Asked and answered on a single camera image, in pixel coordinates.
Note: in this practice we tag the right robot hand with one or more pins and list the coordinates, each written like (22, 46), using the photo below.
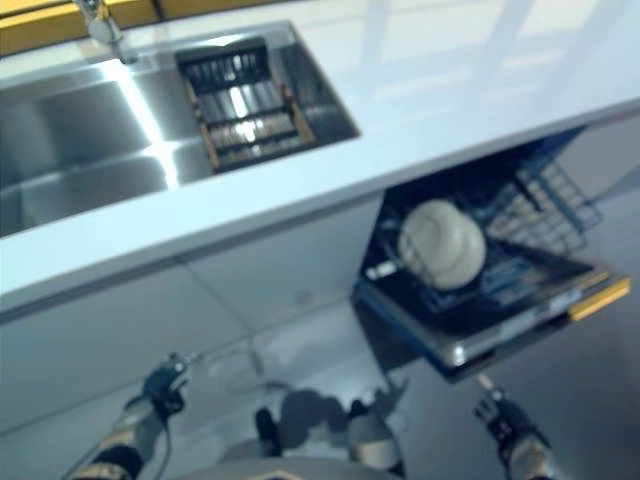
(510, 420)

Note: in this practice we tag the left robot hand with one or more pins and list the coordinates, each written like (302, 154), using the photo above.
(165, 385)

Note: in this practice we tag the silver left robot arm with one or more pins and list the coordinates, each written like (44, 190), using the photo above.
(120, 440)

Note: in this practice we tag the open dishwasher door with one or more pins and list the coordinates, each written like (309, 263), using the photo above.
(500, 335)

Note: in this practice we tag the white glossy cabinet door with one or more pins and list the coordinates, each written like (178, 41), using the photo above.
(300, 260)
(75, 350)

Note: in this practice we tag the black left robot foot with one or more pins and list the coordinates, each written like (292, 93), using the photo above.
(267, 430)

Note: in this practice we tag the black robot foot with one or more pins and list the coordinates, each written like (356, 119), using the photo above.
(360, 410)
(267, 430)

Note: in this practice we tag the black right robot foot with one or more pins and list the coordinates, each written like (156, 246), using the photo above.
(360, 410)

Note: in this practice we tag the grey robot torso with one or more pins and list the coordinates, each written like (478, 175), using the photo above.
(300, 470)

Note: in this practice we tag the stainless steel sink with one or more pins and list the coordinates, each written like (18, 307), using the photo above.
(100, 125)

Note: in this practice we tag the dark dish rack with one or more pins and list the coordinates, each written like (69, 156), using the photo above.
(240, 115)

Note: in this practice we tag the chrome kitchen faucet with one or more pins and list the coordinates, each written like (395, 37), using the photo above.
(105, 30)

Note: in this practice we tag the yellow window with dark frame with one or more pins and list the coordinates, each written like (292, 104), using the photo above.
(30, 30)

